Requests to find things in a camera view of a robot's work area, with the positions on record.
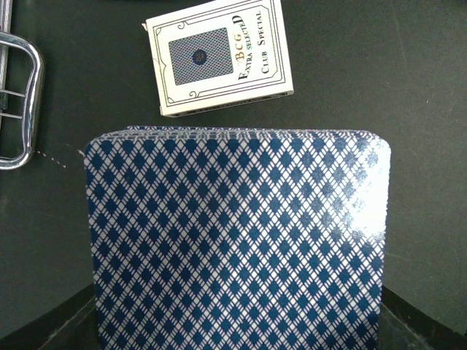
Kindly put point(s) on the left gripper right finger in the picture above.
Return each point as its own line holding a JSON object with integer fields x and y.
{"x": 402, "y": 326}

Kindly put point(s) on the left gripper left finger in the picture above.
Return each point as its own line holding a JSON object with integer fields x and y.
{"x": 71, "y": 325}

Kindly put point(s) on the blue patterned card deck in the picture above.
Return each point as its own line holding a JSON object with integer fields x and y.
{"x": 236, "y": 238}

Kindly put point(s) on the aluminium poker case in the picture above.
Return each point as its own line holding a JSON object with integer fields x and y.
{"x": 29, "y": 115}

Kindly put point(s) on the white playing card box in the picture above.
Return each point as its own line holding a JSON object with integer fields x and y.
{"x": 219, "y": 54}

